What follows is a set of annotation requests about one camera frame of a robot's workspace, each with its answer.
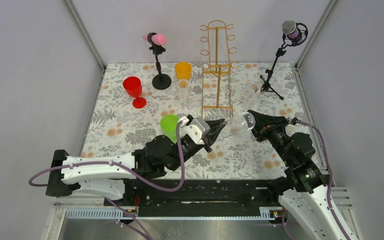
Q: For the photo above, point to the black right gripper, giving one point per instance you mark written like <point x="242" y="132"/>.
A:
<point x="268" y="126"/>

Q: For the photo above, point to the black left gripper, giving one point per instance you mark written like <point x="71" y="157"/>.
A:
<point x="215" y="127"/>

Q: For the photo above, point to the clear wine glass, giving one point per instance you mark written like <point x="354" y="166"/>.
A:
<point x="252" y="98"/>
<point x="237" y="125"/>
<point x="184" y="90"/>

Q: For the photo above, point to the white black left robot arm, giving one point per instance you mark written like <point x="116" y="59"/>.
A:
<point x="159" y="164"/>

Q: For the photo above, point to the green plastic wine glass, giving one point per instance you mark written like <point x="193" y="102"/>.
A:
<point x="168" y="124"/>

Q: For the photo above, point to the yellow plastic wine glass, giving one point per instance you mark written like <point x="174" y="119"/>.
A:
<point x="183" y="71"/>

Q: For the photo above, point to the red plastic wine glass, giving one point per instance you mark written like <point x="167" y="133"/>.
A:
<point x="133" y="88"/>

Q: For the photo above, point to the black stand with pink microphone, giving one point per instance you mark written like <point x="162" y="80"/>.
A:
<point x="161" y="81"/>

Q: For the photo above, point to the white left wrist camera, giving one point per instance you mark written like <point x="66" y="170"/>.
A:
<point x="195" y="127"/>

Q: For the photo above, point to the gold wire wine glass rack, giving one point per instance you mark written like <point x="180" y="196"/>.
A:
<point x="217" y="70"/>

